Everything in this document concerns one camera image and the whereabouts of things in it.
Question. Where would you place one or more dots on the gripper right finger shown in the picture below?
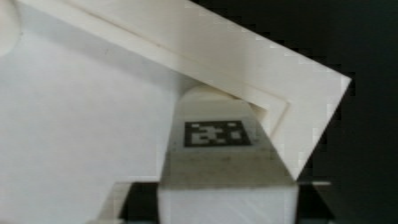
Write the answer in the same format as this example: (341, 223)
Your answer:
(314, 207)

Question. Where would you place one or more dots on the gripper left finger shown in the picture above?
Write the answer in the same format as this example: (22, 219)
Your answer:
(131, 206)

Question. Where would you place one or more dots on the white leg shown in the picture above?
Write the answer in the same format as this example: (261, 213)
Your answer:
(227, 185)

